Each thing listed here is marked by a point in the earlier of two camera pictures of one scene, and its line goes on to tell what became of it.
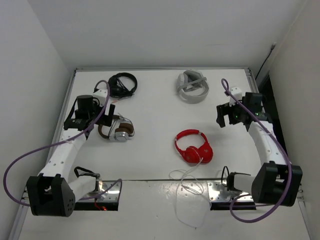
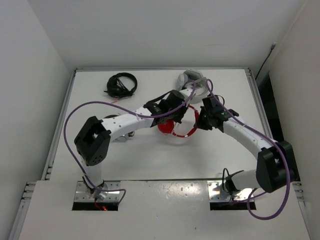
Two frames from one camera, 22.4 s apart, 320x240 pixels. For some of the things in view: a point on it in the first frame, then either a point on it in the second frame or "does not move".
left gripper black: (105, 120) to (177, 118)
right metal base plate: (218, 192) does not move
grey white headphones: (192, 87) does not move
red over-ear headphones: (194, 154) to (167, 126)
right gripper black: (225, 109) to (201, 125)
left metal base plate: (112, 195) does not move
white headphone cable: (183, 175) to (177, 126)
